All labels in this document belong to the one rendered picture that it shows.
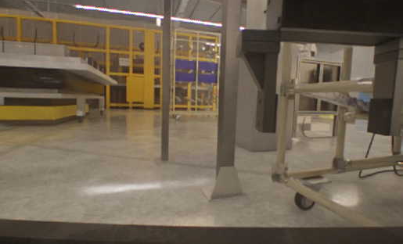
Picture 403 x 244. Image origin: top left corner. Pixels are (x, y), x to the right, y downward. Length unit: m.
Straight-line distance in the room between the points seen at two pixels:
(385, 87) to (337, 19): 0.10
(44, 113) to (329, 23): 3.31
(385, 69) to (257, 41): 0.15
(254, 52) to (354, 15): 0.10
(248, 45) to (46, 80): 3.09
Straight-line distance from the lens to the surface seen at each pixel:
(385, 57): 0.30
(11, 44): 8.25
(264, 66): 0.22
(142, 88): 7.98
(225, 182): 0.88
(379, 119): 0.29
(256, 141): 1.67
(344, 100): 0.81
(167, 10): 1.38
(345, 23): 0.24
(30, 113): 3.44
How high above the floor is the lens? 0.40
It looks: 5 degrees down
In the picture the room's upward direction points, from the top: 2 degrees clockwise
